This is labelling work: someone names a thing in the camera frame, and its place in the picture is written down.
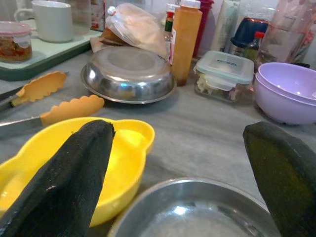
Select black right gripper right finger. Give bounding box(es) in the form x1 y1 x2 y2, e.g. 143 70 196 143
242 121 316 237

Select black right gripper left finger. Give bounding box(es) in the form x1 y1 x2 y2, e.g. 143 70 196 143
0 119 116 237

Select yellow plastic bowl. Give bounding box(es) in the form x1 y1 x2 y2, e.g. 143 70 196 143
0 117 156 227

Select purple plastic bowl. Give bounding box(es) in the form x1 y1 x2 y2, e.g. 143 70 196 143
253 74 316 125
255 62 316 104

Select steel tongs with orange tips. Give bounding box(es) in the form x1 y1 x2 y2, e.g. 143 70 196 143
0 71 105 139

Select upright stainless steel bowl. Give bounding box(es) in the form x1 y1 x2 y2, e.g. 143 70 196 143
107 177 282 237

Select green plastic tray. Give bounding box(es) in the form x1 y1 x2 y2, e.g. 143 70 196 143
0 19 103 81

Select upturned stainless steel bowl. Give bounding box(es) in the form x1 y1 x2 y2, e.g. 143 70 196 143
80 46 178 104

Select glass food container grey lid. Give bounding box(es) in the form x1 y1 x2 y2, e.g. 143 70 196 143
194 50 255 103

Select dark sauce bottle red cap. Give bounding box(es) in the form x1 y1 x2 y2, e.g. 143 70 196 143
243 31 266 62

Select glass jar with pink lid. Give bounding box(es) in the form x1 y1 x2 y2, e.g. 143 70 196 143
0 21 34 63

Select brown paper packet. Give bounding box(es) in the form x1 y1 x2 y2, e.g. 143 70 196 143
90 28 134 54

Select clear pink plastic pitcher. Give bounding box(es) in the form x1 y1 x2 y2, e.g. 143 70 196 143
255 0 316 66

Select dark blue container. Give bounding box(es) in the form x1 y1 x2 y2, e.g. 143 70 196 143
230 17 269 49

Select white ceramic mug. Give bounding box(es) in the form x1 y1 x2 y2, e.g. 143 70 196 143
14 0 74 44

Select white wrapped roll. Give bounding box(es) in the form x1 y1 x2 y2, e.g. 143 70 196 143
211 0 241 52

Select red and white packet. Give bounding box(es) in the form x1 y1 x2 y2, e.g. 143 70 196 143
90 0 107 32

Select orange squeeze bottle white cap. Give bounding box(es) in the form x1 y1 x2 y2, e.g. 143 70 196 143
171 0 203 87

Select clear bag of flatbreads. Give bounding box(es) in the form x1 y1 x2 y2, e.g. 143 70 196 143
98 2 168 59

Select magenta plastic bottle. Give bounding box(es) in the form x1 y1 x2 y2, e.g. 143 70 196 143
192 0 215 59

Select small sauce bottle red cap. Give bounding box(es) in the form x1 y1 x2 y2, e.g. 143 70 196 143
164 3 177 62

